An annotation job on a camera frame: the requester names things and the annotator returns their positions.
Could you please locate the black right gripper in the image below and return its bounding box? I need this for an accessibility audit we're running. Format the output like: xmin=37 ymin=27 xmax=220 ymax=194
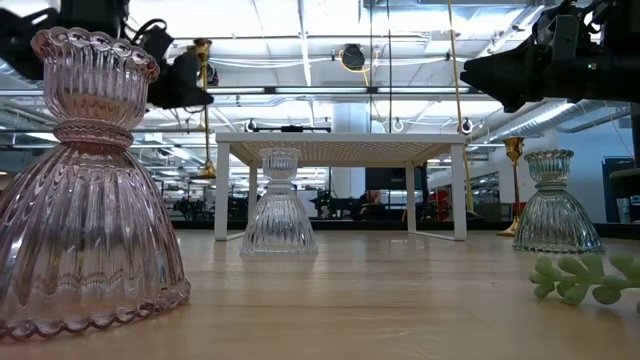
xmin=459 ymin=0 xmax=640 ymax=114

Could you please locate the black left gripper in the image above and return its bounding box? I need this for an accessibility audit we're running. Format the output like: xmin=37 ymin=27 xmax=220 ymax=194
xmin=0 ymin=0 xmax=132 ymax=81

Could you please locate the tall gold candlestick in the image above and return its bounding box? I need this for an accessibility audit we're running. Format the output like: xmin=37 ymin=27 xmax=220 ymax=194
xmin=192 ymin=38 xmax=218 ymax=180

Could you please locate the short gold candlestick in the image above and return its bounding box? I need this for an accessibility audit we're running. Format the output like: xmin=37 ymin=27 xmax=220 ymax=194
xmin=495 ymin=136 xmax=526 ymax=238

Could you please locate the green ribbed glass candle holder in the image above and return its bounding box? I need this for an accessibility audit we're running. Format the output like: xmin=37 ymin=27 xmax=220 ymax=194
xmin=511 ymin=148 xmax=605 ymax=255

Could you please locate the clear ribbed glass candle holder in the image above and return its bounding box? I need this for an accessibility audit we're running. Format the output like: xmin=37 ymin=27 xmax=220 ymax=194
xmin=238 ymin=146 xmax=320 ymax=256

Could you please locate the pink ribbed glass candle holder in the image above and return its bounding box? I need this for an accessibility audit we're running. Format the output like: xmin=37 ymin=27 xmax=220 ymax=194
xmin=0 ymin=25 xmax=192 ymax=343

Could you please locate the black bar device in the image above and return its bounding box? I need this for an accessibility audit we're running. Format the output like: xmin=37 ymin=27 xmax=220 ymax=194
xmin=252 ymin=124 xmax=332 ymax=134

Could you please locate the dark cabinet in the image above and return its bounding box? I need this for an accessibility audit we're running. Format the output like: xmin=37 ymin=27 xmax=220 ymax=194
xmin=601 ymin=157 xmax=637 ymax=224

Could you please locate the black monitor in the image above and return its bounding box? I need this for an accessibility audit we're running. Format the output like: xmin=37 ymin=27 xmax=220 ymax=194
xmin=364 ymin=167 xmax=429 ymax=191

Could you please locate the white metal shelf riser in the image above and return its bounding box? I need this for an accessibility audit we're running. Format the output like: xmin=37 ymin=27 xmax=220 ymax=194
xmin=213 ymin=131 xmax=469 ymax=243

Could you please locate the person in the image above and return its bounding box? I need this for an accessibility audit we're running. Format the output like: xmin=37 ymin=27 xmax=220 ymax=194
xmin=357 ymin=188 xmax=389 ymax=221

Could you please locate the green artificial succulent sprig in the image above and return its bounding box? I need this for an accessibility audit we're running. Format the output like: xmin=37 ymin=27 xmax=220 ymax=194
xmin=528 ymin=252 xmax=640 ymax=314

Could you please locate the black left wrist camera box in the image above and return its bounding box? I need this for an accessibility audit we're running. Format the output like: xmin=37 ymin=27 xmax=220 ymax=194
xmin=130 ymin=18 xmax=175 ymax=66

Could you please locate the black vertical post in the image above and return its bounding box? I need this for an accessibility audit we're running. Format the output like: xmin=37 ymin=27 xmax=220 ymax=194
xmin=630 ymin=102 xmax=640 ymax=166

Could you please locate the black ceiling cable reel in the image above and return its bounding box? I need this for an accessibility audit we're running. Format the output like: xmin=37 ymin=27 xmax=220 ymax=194
xmin=341 ymin=43 xmax=367 ymax=72

